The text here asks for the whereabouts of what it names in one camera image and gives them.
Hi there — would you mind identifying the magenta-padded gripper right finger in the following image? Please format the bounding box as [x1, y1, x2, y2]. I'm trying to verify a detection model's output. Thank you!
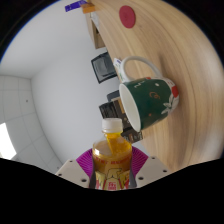
[128, 146, 172, 188]

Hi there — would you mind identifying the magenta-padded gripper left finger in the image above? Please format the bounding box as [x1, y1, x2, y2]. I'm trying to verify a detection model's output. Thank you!
[54, 148, 96, 189]

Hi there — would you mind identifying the yellow drink bottle white cap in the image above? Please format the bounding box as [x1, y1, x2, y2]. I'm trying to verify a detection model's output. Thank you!
[91, 117, 133, 191]

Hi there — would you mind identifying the large dark printed cardboard box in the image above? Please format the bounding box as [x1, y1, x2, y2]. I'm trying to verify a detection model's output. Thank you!
[98, 98, 144, 143]

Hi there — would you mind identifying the green and white mug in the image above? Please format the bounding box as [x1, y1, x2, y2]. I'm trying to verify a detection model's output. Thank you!
[118, 55, 180, 133]

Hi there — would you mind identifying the small rectangular ceiling light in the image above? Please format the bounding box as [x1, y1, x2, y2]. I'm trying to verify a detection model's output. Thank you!
[0, 122, 18, 160]

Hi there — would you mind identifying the black mesh office chair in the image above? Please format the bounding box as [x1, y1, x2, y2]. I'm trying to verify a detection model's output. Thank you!
[90, 51, 118, 84]

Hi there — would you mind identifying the white printed leaflet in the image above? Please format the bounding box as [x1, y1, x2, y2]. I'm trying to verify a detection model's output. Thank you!
[113, 57, 123, 81]

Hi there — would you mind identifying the wooden side desk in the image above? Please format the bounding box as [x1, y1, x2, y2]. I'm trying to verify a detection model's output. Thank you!
[84, 12, 108, 50]

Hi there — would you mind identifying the flat round red coaster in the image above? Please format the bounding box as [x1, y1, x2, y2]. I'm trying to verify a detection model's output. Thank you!
[118, 5, 137, 29]

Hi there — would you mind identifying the orange-brown box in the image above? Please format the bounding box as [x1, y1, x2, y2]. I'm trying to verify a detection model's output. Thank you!
[81, 3, 97, 14]

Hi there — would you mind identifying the tall purple box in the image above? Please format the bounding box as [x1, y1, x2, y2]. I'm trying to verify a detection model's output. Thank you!
[64, 0, 88, 13]

